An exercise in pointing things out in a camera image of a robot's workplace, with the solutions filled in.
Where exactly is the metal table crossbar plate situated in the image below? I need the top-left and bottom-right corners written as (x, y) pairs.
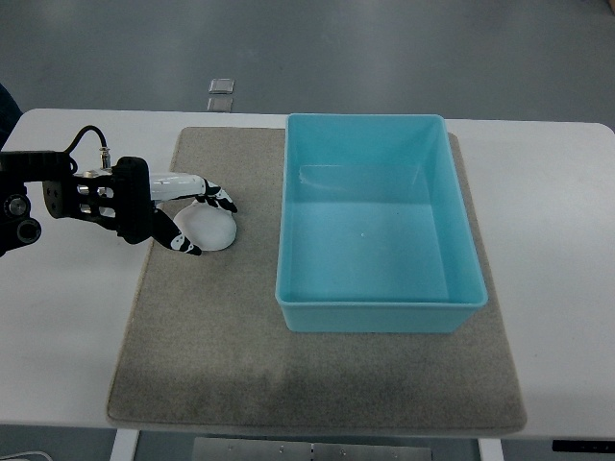
top-left (191, 437), bottom-right (432, 461)

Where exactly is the black table control panel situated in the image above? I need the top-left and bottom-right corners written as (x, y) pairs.
top-left (552, 440), bottom-right (615, 453)

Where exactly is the person in dark clothing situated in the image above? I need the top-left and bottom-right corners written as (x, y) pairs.
top-left (0, 85), bottom-right (23, 146)

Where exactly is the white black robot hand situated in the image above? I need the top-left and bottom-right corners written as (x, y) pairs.
top-left (111, 157), bottom-right (237, 255)

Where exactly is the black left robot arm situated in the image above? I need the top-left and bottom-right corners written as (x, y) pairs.
top-left (1, 125), bottom-right (237, 255)

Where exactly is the lower floor socket plate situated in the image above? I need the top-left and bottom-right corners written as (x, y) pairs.
top-left (207, 96), bottom-right (234, 113)

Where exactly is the white cable on floor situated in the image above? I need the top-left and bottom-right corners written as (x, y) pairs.
top-left (0, 449), bottom-right (49, 461)

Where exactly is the blue plastic box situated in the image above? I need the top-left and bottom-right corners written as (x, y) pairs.
top-left (276, 113), bottom-right (489, 333)

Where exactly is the white table leg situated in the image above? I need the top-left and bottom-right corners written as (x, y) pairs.
top-left (478, 438), bottom-right (504, 461)
top-left (110, 429), bottom-right (140, 461)

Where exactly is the white bunny plush toy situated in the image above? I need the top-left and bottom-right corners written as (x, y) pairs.
top-left (174, 201), bottom-right (237, 252)

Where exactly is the floor socket plate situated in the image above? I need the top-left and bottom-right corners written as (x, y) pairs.
top-left (209, 78), bottom-right (235, 94)
top-left (207, 96), bottom-right (234, 113)

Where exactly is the right white table leg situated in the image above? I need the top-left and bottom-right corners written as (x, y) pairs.
top-left (478, 438), bottom-right (504, 461)

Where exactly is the upper floor socket plate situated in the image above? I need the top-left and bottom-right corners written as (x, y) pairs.
top-left (209, 78), bottom-right (235, 94)

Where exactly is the left white table leg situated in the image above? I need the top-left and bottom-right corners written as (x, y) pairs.
top-left (110, 429), bottom-right (140, 461)

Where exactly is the grey felt mat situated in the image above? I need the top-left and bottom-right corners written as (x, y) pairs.
top-left (107, 127), bottom-right (527, 436)

